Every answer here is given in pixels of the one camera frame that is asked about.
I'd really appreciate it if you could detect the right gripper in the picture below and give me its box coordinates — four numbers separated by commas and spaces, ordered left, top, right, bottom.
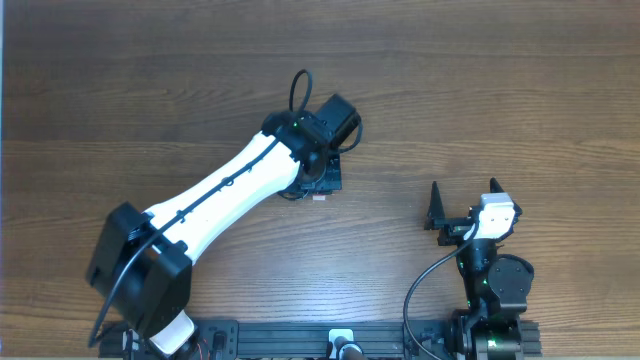
423, 177, 506, 247

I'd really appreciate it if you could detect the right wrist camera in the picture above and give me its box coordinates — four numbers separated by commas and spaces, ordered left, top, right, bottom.
468, 192, 517, 241

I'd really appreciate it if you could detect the mounting rail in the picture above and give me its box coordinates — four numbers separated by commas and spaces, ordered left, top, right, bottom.
98, 318, 543, 360

